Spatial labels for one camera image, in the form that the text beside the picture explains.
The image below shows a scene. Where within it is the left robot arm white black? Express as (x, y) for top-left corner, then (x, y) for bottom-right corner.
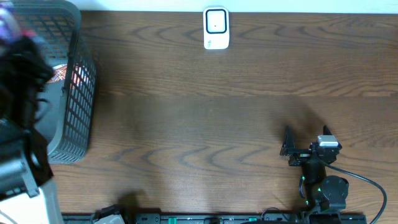
(1, 37), (63, 223)

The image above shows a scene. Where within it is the purple pink snack packet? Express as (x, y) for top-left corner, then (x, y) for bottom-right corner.
(1, 1), (37, 45)

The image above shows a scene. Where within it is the orange snack packet in basket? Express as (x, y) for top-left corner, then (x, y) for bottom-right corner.
(47, 64), (87, 89)

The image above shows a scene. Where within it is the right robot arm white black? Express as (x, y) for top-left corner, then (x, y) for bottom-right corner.
(280, 126), (349, 212)

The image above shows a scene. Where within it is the white barcode scanner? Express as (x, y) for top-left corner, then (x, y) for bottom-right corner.
(203, 7), (230, 50)

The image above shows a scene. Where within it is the grey plastic mesh basket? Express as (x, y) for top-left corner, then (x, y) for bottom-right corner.
(13, 1), (97, 164)

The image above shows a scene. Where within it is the black mounting rail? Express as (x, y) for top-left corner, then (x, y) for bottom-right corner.
(62, 212), (368, 224)

